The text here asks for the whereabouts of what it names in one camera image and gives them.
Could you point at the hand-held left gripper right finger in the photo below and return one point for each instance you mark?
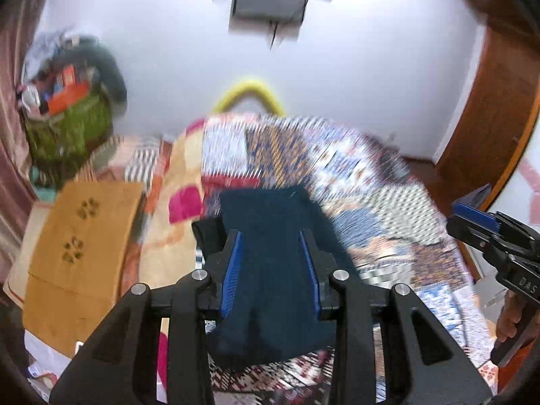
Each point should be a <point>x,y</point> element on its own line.
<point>308,274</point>

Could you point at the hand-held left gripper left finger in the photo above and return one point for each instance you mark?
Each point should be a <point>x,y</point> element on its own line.
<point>234,278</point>

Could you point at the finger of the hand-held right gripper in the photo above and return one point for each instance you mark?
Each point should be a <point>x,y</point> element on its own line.
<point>472,223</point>

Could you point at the dark teal pants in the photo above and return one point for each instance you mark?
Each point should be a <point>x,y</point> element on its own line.
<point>270,261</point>

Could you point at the folded black pants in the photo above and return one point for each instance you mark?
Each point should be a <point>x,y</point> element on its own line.
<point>209,236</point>

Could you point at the person's right hand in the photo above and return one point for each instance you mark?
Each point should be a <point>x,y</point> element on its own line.
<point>508,316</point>

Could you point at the grey box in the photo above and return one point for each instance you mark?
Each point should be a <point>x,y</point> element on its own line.
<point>474,198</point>

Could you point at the patchwork printed bedspread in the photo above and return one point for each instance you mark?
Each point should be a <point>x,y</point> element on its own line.
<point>400,206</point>

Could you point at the orange floral blanket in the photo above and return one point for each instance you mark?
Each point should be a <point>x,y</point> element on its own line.
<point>168,240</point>

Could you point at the wooden door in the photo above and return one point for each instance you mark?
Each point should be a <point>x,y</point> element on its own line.
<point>485,114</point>

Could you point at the wooden lap table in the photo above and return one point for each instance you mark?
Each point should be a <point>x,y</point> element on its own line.
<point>84,261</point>

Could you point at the yellow hoop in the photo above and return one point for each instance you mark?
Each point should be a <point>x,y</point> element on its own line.
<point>249,90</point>

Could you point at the green fabric bag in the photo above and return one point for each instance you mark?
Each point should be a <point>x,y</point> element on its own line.
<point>67,135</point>

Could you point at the dark grey cushion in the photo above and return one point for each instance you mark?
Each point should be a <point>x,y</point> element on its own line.
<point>112,76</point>

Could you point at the orange box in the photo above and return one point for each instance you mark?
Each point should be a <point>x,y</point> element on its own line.
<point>65,90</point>

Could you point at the brown satin curtain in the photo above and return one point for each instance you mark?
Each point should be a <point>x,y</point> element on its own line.
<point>17,135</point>

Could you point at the pile of mixed clothes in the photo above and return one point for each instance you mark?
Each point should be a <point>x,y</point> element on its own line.
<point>40,71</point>

